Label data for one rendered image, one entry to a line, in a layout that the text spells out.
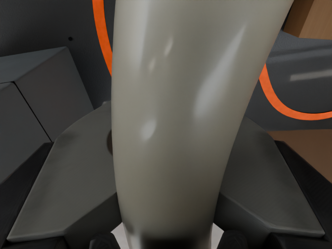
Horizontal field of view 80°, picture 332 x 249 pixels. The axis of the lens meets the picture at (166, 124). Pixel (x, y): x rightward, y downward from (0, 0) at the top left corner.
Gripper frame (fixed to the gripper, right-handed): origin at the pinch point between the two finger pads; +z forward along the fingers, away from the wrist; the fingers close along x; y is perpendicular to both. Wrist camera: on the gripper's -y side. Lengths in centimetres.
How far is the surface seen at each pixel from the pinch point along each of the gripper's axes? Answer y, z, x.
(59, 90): 28, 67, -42
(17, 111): 24, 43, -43
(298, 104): 45, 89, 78
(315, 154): 85, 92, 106
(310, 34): 7, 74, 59
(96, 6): -2, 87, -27
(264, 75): 28, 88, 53
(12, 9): 0, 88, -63
